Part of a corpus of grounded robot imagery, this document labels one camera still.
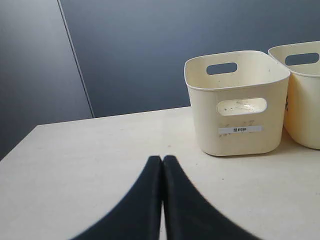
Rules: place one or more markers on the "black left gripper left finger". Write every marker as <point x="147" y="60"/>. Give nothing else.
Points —
<point x="138" y="215"/>

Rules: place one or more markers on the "cream plastic bin middle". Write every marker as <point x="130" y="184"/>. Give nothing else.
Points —
<point x="302" y="109"/>

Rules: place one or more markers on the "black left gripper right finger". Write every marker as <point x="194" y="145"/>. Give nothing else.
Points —
<point x="188" y="215"/>

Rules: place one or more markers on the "cream plastic bin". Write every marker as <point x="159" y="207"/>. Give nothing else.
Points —
<point x="302" y="109"/>
<point x="238" y="101"/>

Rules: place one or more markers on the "cream plastic bin left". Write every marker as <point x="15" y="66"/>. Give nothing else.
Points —
<point x="238" y="101"/>

